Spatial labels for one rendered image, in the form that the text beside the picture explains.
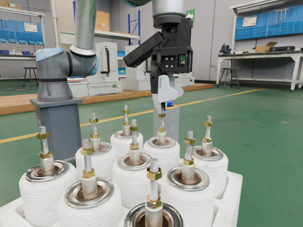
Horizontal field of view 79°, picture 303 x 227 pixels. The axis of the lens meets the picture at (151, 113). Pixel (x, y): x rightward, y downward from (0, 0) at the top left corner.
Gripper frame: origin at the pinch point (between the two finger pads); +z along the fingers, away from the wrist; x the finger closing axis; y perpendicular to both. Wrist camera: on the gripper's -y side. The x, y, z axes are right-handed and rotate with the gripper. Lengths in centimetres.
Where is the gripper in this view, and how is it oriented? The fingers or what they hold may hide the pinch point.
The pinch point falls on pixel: (159, 106)
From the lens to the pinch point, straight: 47.0
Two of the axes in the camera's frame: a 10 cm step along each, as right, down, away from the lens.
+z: 0.0, 9.7, 2.3
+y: 9.3, 0.9, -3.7
